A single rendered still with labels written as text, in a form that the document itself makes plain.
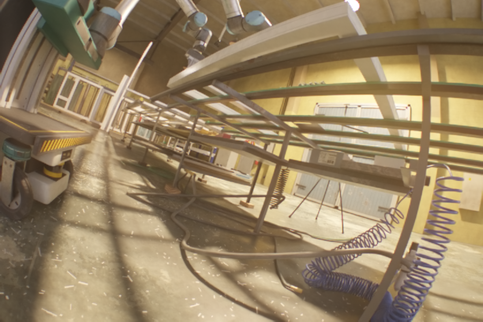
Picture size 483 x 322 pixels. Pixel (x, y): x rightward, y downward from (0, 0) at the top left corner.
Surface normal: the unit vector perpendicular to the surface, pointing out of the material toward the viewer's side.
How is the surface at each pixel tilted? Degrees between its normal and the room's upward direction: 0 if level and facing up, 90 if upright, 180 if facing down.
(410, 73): 90
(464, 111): 90
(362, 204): 90
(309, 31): 180
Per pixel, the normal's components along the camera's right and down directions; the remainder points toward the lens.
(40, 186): 0.47, 0.04
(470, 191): -0.72, -0.32
